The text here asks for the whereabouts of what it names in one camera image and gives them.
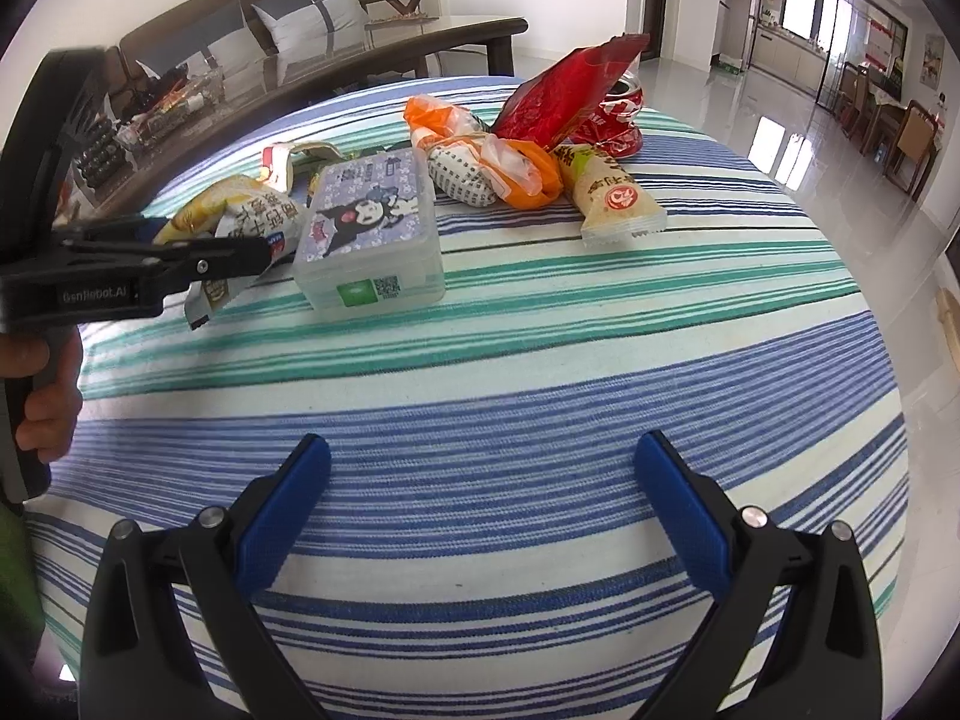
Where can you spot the person's clothing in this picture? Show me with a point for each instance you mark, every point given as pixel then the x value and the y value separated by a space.
pixel 15 577

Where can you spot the striped round table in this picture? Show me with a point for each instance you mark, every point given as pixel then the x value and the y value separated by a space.
pixel 487 405

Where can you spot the dark wooden door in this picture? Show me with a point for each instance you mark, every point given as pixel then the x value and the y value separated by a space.
pixel 654 0

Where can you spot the kitchen counter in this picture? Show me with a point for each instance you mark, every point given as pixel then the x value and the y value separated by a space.
pixel 787 49

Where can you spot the wooden dining table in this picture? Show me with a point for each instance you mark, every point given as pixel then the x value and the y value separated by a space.
pixel 885 101

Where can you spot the framed wall picture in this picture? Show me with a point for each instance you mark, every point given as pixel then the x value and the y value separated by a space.
pixel 932 58

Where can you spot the red snack bag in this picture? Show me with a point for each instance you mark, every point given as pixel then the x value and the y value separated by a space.
pixel 562 97

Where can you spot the grey white cushion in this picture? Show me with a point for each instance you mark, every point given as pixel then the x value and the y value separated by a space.
pixel 315 15
pixel 210 45

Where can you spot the brown glass-topped coffee table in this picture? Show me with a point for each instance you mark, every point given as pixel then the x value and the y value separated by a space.
pixel 420 37

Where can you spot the clear plastic box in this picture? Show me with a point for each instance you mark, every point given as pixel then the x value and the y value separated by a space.
pixel 367 240

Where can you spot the glass sliding door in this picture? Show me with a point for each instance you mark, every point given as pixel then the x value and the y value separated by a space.
pixel 862 22

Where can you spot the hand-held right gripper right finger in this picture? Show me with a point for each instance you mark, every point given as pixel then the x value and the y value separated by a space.
pixel 682 510

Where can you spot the crushed red can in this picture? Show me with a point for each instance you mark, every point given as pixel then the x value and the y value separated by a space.
pixel 615 126

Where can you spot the kitchen window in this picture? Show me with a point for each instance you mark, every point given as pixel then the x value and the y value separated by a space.
pixel 810 7

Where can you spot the person's left hand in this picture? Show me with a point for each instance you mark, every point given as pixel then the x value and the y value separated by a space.
pixel 52 405

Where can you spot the red white paper carton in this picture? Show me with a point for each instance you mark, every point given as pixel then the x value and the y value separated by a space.
pixel 281 165

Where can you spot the white yellow snack packet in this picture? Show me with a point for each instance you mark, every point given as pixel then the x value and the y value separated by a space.
pixel 611 199

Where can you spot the dark green snack packet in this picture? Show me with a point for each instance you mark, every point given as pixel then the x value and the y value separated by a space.
pixel 379 152

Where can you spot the glass snack tray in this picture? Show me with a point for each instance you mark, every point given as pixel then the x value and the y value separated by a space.
pixel 172 109

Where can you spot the yellow biscuit packet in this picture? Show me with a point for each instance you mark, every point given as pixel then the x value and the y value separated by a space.
pixel 240 214

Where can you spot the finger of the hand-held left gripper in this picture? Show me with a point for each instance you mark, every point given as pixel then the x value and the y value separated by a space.
pixel 217 262

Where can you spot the white patterned wrapped bundle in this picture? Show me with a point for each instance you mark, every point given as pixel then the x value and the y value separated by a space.
pixel 457 176

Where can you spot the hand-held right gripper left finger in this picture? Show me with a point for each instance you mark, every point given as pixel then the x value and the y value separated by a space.
pixel 285 510

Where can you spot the wooden dining chair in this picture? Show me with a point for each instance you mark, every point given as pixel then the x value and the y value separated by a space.
pixel 915 139
pixel 851 94

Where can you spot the orange plastic bag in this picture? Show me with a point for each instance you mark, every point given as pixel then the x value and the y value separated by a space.
pixel 525 180

